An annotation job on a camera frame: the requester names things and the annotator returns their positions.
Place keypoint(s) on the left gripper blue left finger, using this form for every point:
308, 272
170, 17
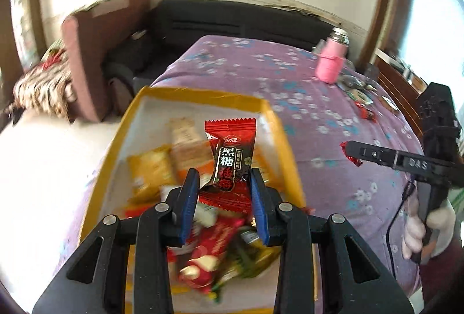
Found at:
167, 224

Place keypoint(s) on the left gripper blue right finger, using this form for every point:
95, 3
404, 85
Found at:
283, 224

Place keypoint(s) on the olive green snack bag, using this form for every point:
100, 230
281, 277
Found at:
246, 257

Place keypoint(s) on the red gold snack bag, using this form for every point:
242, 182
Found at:
200, 270

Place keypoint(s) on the yellow snack bag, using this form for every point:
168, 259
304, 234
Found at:
149, 172

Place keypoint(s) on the orange soda cracker pack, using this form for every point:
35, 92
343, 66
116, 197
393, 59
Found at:
190, 150

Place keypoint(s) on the small red candy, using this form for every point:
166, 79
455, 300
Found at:
354, 160

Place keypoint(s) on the black red brown-sugar candy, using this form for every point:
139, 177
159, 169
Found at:
232, 142

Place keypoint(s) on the white gloved right hand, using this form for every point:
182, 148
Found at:
441, 220

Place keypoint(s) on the red candy pack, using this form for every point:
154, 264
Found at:
366, 113

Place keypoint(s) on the yellow cardboard box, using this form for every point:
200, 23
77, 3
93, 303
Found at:
161, 136

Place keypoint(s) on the round rice cracker pack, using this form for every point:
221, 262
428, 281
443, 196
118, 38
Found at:
360, 97

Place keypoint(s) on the purple floral tablecloth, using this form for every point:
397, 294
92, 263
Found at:
316, 118

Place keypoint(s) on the pink knit-sleeved bottle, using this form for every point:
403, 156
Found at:
332, 56

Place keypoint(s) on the black sofa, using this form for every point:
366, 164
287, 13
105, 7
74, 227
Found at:
173, 26

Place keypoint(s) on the patterned floral cushion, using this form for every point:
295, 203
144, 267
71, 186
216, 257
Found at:
46, 87

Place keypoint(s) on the brown pink armchair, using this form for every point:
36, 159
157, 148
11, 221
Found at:
88, 34

